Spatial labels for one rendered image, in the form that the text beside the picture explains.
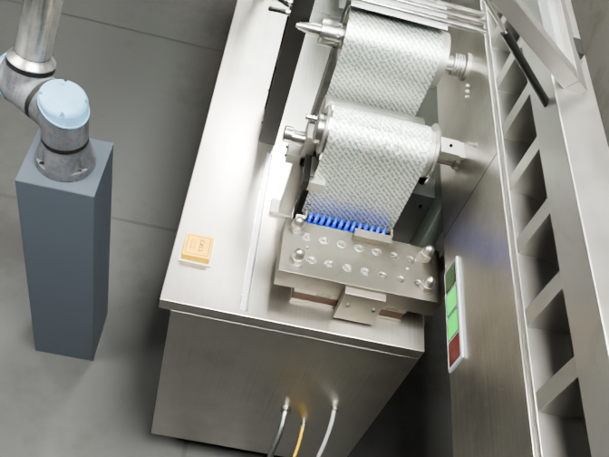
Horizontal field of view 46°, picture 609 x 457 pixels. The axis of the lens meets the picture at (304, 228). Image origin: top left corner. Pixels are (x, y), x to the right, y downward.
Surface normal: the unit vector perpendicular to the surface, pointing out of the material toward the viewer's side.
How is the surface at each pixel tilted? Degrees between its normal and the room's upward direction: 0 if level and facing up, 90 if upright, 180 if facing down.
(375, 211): 90
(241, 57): 0
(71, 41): 0
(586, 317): 90
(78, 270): 90
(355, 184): 90
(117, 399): 0
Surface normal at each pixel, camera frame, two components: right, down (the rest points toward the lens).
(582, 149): 0.22, -0.61
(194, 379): -0.09, 0.76
